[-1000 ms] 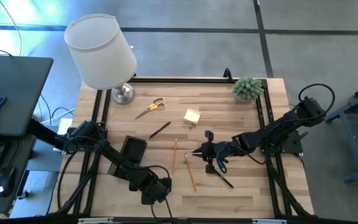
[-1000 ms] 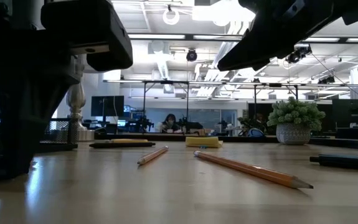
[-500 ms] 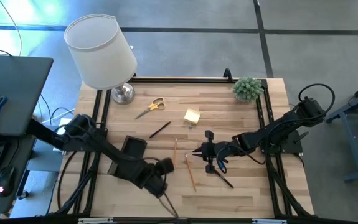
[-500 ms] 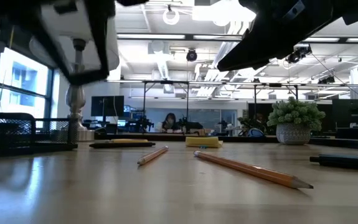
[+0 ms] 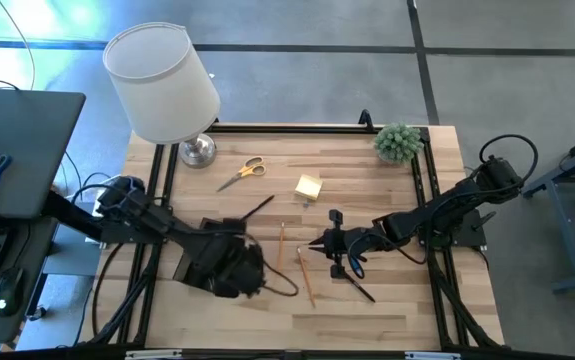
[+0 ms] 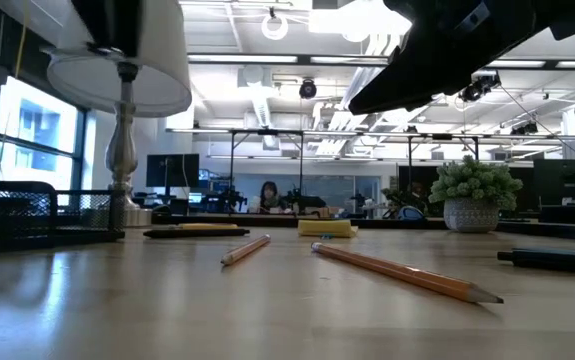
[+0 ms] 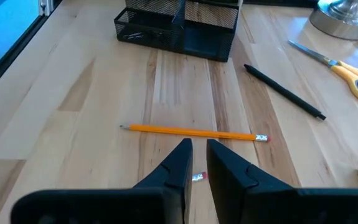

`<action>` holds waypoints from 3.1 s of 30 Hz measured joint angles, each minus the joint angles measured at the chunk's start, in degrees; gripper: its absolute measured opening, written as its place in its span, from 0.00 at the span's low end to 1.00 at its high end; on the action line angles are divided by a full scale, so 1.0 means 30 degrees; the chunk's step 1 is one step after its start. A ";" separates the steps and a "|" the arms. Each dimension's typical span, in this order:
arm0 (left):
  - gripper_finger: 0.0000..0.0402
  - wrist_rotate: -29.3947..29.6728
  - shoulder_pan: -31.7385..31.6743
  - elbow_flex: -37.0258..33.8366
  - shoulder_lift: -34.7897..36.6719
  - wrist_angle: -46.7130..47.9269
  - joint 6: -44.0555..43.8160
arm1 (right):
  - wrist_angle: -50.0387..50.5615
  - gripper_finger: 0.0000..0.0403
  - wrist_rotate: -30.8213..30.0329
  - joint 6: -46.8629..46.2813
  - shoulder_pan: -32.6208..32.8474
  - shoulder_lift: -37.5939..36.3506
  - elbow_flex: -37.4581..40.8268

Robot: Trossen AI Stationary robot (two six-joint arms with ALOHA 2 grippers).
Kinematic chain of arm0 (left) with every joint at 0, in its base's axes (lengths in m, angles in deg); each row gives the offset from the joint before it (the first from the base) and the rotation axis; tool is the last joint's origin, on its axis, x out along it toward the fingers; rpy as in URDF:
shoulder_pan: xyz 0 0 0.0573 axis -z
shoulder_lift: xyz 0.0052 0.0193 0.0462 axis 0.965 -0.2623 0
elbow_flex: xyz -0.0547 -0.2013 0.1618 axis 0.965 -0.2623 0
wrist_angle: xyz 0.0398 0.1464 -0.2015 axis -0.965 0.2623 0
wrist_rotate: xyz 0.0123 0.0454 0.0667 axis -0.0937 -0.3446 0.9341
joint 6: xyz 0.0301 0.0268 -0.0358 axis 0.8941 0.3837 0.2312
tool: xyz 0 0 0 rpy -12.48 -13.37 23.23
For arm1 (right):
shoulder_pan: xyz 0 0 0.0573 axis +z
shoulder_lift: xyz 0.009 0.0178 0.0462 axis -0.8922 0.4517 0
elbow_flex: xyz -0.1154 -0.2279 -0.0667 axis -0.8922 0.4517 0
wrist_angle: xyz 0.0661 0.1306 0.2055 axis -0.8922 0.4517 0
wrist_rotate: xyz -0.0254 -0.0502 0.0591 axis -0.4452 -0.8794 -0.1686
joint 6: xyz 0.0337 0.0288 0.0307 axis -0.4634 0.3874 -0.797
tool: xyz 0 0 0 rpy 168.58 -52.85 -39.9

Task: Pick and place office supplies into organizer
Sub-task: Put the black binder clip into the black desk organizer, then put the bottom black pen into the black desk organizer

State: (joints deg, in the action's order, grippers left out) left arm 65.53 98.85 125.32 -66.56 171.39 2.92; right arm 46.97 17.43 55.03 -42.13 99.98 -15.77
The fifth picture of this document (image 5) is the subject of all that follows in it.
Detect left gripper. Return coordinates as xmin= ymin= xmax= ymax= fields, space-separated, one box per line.
xmin=194 ymin=229 xmax=267 ymax=300

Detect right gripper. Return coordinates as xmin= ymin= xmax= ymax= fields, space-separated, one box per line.
xmin=308 ymin=209 xmax=371 ymax=280

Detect orange wooden pencil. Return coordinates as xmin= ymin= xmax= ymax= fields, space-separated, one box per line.
xmin=276 ymin=221 xmax=287 ymax=272
xmin=295 ymin=246 xmax=318 ymax=309

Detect yellow sticky note pad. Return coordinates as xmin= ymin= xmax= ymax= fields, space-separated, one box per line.
xmin=294 ymin=173 xmax=325 ymax=202

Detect black marker pen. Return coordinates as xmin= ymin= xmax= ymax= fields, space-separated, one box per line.
xmin=342 ymin=273 xmax=377 ymax=304

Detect thin black pen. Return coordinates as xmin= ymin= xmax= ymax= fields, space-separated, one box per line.
xmin=239 ymin=194 xmax=276 ymax=222

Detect yellow-handled scissors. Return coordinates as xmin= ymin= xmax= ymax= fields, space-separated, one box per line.
xmin=215 ymin=155 xmax=268 ymax=194

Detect black mesh desk organizer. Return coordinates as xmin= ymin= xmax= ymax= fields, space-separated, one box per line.
xmin=171 ymin=217 xmax=248 ymax=292

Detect green potted plant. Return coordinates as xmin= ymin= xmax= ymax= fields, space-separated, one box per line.
xmin=372 ymin=122 xmax=426 ymax=166

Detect white shade table lamp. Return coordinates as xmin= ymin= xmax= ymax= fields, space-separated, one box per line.
xmin=101 ymin=21 xmax=222 ymax=170

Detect black computer mouse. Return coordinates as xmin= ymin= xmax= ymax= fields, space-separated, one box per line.
xmin=0 ymin=266 xmax=26 ymax=319

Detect blue-grey metal table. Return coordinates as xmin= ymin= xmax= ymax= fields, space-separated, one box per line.
xmin=519 ymin=124 xmax=575 ymax=295

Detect dark grey side desk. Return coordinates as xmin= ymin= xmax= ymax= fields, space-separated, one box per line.
xmin=0 ymin=85 xmax=87 ymax=346

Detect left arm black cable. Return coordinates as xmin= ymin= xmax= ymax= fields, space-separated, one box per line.
xmin=246 ymin=234 xmax=301 ymax=299

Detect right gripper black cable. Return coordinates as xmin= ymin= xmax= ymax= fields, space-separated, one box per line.
xmin=345 ymin=230 xmax=429 ymax=274

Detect silver aluminium bracket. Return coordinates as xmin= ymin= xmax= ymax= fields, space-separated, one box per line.
xmin=405 ymin=351 xmax=462 ymax=360
xmin=125 ymin=349 xmax=183 ymax=360

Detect black aluminium table frame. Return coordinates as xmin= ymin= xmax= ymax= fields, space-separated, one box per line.
xmin=79 ymin=108 xmax=506 ymax=360

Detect dark brown power cable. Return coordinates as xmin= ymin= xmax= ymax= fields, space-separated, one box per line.
xmin=90 ymin=242 xmax=124 ymax=337

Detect right arm shoulder cable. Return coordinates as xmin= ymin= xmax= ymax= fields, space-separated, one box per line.
xmin=479 ymin=133 xmax=540 ymax=189

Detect thin light floor cable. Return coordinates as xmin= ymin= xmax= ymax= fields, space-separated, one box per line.
xmin=0 ymin=0 xmax=37 ymax=91

